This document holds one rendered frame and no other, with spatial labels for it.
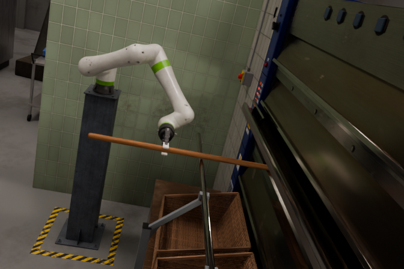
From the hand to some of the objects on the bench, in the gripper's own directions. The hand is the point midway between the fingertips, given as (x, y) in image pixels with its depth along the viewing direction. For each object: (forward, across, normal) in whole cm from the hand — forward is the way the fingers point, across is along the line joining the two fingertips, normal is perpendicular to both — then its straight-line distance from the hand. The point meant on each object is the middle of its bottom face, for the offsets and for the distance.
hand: (165, 148), depth 201 cm
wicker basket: (+56, +61, -29) cm, 88 cm away
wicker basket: (-3, +61, -30) cm, 68 cm away
